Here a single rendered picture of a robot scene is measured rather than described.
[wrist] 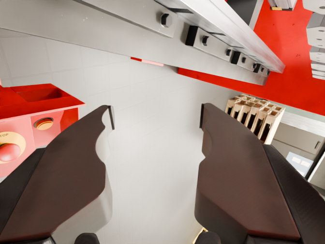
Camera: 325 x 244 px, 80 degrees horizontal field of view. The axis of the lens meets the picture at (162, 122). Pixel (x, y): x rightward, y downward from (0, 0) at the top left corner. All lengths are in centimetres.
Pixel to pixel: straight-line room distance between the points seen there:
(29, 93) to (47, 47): 78
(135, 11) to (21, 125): 33
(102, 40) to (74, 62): 98
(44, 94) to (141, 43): 28
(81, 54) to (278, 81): 148
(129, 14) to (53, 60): 97
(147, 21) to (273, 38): 152
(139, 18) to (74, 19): 12
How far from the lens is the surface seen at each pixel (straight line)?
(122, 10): 41
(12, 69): 129
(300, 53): 184
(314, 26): 38
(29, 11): 37
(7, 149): 49
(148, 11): 46
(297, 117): 699
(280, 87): 183
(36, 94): 57
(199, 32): 63
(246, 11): 108
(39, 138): 62
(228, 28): 63
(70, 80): 141
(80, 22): 40
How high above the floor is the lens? 122
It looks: 33 degrees down
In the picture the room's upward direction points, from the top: 116 degrees clockwise
